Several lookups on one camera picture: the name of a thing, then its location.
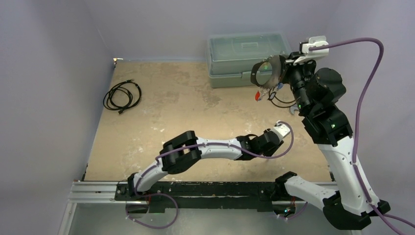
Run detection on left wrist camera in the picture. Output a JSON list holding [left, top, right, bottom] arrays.
[[272, 120, 291, 140]]

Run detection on black coiled cable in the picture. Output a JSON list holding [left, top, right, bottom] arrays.
[[103, 79, 142, 115], [270, 94, 297, 109]]

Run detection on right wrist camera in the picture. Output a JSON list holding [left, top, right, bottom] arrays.
[[285, 36, 329, 65]]

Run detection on red handled adjustable wrench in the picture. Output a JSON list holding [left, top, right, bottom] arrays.
[[289, 105, 299, 115]]

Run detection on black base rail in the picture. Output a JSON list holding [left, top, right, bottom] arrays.
[[115, 181, 304, 213]]

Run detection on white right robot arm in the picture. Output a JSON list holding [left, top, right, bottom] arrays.
[[270, 55, 391, 230]]

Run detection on green plastic toolbox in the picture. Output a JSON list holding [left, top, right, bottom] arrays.
[[206, 32, 292, 88]]

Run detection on black coiled cable right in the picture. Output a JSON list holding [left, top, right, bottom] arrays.
[[270, 94, 297, 109]]

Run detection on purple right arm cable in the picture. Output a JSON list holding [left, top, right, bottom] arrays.
[[276, 37, 415, 235]]

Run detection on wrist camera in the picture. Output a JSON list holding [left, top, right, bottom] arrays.
[[285, 36, 329, 65], [272, 120, 291, 140]]

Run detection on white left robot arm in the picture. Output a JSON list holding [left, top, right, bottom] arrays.
[[127, 125, 291, 200]]

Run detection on black coiled cable left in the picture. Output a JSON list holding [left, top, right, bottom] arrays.
[[103, 79, 142, 115]]

